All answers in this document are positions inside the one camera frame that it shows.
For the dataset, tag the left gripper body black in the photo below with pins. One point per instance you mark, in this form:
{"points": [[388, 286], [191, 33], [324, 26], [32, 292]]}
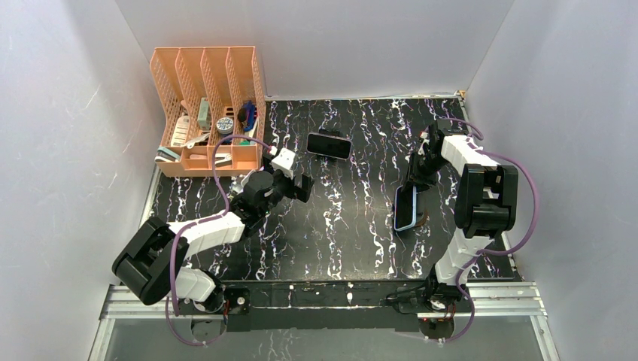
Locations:
{"points": [[283, 186]]}

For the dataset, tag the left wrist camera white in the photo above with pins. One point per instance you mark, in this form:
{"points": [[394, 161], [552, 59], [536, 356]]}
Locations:
{"points": [[284, 160]]}

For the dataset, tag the grey stand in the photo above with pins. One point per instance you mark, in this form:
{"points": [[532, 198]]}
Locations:
{"points": [[422, 219]]}

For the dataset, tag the white label tag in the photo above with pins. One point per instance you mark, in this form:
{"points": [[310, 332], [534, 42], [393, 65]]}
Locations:
{"points": [[180, 132]]}

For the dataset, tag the phone with pink case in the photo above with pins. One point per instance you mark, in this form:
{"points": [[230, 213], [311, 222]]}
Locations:
{"points": [[329, 145]]}

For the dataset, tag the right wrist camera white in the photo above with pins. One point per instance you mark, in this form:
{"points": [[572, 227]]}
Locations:
{"points": [[424, 143]]}

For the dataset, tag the round blue white tape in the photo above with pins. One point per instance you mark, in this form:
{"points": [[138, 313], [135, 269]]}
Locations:
{"points": [[225, 125]]}

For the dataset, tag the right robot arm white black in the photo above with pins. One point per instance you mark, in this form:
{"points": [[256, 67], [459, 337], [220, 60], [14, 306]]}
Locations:
{"points": [[485, 207]]}

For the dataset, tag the white stapler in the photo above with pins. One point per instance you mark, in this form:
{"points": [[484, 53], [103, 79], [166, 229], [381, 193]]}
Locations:
{"points": [[222, 159]]}

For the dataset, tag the phone with blue case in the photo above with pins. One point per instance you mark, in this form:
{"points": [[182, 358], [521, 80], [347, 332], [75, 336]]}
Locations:
{"points": [[405, 211]]}

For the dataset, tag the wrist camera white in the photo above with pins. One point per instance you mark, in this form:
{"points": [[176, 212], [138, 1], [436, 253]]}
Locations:
{"points": [[424, 143], [284, 160]]}

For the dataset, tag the blue black tool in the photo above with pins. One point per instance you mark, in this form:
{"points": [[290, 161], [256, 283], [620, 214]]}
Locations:
{"points": [[247, 116]]}

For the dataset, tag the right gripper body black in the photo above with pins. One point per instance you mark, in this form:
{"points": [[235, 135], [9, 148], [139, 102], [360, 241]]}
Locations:
{"points": [[423, 169]]}

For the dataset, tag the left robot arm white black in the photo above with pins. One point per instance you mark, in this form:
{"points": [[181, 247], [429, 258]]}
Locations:
{"points": [[151, 264]]}

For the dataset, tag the green white box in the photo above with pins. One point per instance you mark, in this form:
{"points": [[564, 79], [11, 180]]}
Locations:
{"points": [[204, 115]]}

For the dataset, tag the orange plastic file organizer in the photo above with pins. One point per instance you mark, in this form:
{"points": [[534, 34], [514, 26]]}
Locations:
{"points": [[215, 110]]}

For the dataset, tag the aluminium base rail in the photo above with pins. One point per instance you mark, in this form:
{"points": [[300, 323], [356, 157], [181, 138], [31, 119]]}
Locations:
{"points": [[256, 305]]}

